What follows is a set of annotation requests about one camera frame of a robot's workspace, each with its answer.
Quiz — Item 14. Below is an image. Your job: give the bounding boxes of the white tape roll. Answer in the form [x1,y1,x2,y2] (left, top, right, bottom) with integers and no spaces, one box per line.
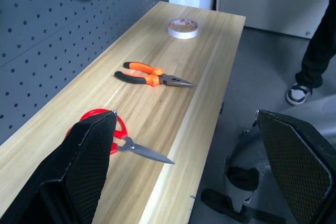
[167,18,200,40]

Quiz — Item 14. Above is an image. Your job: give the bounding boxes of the red handled scissors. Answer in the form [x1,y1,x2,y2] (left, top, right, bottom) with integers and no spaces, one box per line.
[65,108,176,165]

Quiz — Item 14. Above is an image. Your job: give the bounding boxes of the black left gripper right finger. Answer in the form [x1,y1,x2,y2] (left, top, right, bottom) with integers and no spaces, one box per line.
[254,109,336,224]

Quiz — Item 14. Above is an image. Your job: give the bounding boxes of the orange black needle-nose pliers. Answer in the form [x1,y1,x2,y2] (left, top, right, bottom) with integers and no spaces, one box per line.
[114,61,197,88]

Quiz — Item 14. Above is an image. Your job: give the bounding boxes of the black and white sneaker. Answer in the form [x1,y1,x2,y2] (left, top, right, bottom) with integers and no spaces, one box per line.
[285,82,313,106]

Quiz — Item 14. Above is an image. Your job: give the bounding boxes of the grey pegboard panel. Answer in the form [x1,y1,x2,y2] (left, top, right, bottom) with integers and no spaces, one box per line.
[0,0,170,146]

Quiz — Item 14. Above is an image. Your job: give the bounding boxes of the black robot foot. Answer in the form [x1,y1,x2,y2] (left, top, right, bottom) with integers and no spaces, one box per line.
[201,189,286,224]

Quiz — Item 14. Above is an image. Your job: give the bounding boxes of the person leg in black trousers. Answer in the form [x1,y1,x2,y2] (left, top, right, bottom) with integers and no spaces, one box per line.
[295,0,336,89]

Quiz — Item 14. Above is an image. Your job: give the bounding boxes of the silver robot right leg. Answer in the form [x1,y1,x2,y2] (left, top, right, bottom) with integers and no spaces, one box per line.
[224,126,271,213]

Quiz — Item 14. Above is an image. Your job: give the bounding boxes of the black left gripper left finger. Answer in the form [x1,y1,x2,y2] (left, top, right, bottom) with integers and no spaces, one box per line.
[0,110,118,224]

